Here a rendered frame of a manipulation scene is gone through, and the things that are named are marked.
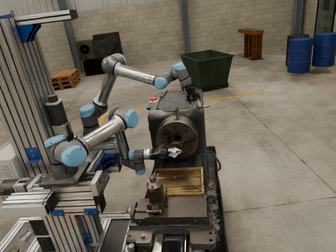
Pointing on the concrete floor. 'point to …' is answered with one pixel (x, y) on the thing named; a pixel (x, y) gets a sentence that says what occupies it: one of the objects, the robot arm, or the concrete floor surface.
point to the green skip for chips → (208, 69)
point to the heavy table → (250, 33)
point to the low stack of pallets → (65, 78)
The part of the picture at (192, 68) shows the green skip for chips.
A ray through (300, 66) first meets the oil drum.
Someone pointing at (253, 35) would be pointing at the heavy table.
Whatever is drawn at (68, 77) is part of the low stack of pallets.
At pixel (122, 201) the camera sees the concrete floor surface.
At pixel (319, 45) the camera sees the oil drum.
